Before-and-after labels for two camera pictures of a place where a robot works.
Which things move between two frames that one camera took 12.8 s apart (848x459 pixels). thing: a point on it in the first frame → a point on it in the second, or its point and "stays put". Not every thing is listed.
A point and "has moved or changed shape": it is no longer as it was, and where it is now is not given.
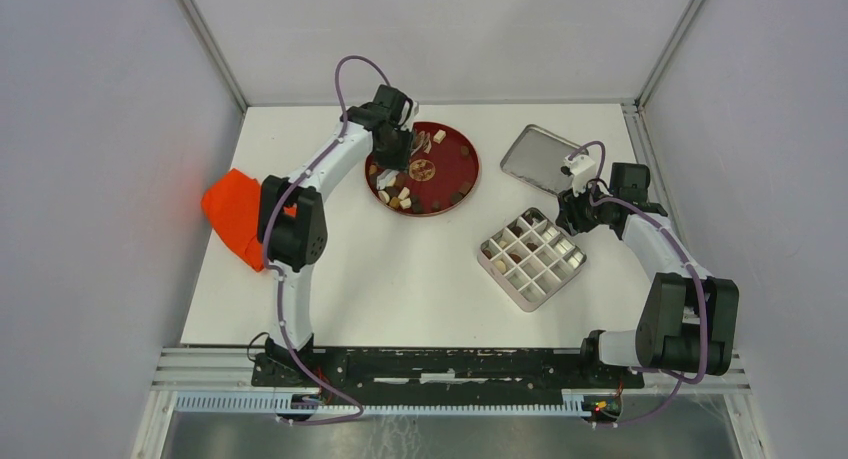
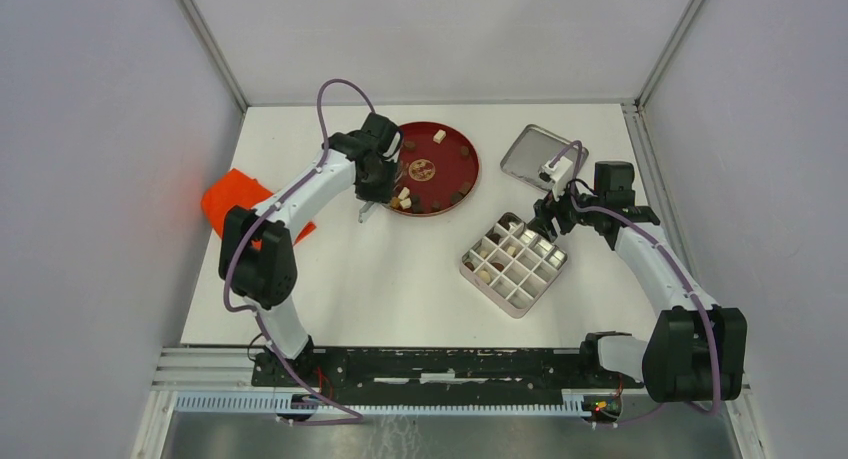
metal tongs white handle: (387, 176) → (365, 210)
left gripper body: (397, 154) → (379, 188)
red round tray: (444, 169) stays put
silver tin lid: (537, 155) stays put
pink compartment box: (530, 258) has moved or changed shape
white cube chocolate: (439, 136) stays put
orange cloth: (231, 208) stays put
